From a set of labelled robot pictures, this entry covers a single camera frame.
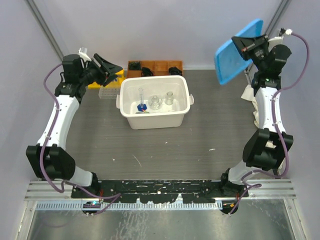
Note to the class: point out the rolled tie orange pattern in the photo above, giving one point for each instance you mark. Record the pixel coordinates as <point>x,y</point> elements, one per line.
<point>146,72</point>

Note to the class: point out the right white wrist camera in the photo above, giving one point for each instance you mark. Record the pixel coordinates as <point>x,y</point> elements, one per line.
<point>277,40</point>

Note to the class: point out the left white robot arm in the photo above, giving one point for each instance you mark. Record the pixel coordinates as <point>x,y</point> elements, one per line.
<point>48,157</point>

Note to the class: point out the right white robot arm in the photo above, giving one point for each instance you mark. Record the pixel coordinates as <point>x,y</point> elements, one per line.
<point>269,146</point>

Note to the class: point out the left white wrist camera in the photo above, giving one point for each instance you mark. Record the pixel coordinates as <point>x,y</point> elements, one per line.
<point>82,52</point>

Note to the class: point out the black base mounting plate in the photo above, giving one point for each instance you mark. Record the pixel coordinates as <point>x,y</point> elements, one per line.
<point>168,191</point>

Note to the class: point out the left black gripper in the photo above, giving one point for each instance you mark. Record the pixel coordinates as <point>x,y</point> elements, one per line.
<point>111,68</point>

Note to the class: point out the rolled tie blue pattern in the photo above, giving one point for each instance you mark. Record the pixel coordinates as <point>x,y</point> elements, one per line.
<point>174,71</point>

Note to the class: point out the white plastic tub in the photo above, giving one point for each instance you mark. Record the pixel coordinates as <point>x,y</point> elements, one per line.
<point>166,116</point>

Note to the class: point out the cream cloth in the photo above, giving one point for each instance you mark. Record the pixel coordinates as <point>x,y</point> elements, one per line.
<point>248,95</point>

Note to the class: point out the rolled tie top left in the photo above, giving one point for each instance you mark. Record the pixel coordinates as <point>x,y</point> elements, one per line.
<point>134,66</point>

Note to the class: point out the yellow test tube rack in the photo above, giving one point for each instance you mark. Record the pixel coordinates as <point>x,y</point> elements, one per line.
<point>116,83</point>

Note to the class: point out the clear glass flask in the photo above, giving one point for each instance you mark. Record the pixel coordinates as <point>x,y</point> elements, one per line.
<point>169,98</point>
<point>155,102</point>

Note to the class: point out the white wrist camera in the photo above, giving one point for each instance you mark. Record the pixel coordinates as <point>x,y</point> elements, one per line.
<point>277,40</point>
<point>82,52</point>

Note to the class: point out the clear well plate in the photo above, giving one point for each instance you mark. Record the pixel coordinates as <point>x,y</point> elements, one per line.
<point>108,93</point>

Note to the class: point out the blue plastic lid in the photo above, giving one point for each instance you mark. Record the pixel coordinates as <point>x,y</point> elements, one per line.
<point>227,60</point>

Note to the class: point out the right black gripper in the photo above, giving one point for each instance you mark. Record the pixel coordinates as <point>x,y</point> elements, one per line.
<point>247,44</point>

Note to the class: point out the wooden compartment tray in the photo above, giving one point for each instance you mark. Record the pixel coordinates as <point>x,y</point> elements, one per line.
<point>159,67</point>

